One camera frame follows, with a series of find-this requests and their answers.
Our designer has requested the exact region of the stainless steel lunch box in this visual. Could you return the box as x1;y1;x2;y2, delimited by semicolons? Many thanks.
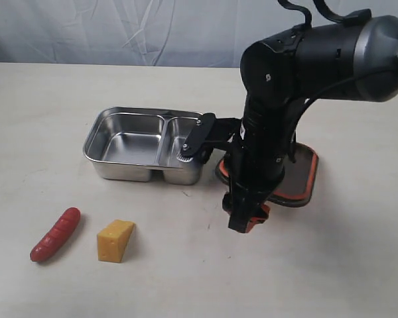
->
83;107;202;186

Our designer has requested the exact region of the yellow toy cheese wedge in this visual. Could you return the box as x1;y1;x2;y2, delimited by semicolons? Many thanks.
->
97;219;135;263

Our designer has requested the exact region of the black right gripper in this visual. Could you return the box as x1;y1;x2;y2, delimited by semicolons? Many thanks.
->
223;95;293;233

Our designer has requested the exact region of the dark transparent lunch box lid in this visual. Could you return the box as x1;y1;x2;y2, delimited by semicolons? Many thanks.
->
214;141;320;209

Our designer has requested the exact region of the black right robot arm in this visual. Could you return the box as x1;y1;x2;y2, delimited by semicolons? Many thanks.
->
223;15;398;233

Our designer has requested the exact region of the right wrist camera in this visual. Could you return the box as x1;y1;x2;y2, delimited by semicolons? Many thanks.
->
177;113;241;164

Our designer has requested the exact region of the red toy sausage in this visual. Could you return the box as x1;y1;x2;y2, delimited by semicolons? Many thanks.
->
30;207;81;262

